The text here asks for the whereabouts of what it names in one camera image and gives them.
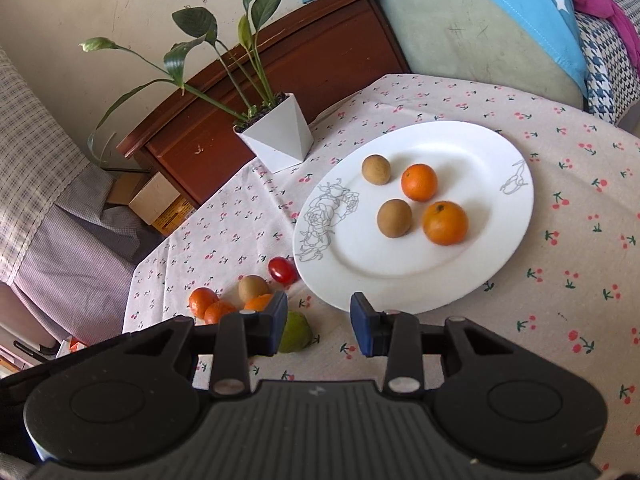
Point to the green pear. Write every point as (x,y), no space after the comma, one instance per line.
(296,334)

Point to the plain cardboard box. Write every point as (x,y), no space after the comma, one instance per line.
(152,199)

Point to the small orange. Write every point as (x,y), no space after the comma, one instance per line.
(200,300)
(218,311)
(419,182)
(259,303)

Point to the cherry print tablecloth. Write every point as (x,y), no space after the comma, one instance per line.
(565,270)

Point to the brown kiwi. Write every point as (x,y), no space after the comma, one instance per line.
(376,170)
(252,288)
(394,218)

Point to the brown wooden headboard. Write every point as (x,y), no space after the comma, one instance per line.
(320,50)

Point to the large orange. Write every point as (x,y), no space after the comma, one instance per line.
(445,223)

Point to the green cushion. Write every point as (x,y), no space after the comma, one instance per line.
(460,45)

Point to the green leafy plant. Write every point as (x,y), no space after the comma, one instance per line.
(197,22)

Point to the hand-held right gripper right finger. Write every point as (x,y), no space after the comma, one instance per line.
(361,326)

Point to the magenta cloth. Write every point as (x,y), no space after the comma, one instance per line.
(595,0)

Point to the white floral plate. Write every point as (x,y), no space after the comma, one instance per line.
(465,160)

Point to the checked grey cloth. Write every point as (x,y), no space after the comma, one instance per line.
(35,200)

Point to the yellow label cardboard box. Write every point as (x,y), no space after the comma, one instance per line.
(172,215)

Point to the red cherry tomato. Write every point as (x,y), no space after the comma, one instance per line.
(281,270)

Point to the houndstooth cloth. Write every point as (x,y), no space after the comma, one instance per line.
(607,70)

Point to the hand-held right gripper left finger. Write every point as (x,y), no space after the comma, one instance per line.
(277,324)

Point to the white geometric plant pot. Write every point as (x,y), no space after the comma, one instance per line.
(280,135)

